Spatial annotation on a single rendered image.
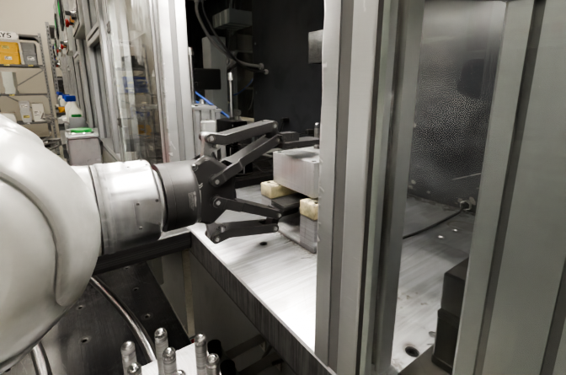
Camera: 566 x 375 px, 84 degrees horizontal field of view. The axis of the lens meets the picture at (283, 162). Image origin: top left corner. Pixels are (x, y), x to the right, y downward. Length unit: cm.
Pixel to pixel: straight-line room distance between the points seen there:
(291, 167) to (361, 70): 28
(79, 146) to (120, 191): 47
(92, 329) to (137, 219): 46
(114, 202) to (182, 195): 6
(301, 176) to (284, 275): 13
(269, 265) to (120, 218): 18
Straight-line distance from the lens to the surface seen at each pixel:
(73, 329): 78
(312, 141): 45
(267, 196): 50
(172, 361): 24
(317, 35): 50
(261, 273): 40
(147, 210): 33
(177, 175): 35
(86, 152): 79
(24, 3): 800
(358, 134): 20
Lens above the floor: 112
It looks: 13 degrees down
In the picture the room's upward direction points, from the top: straight up
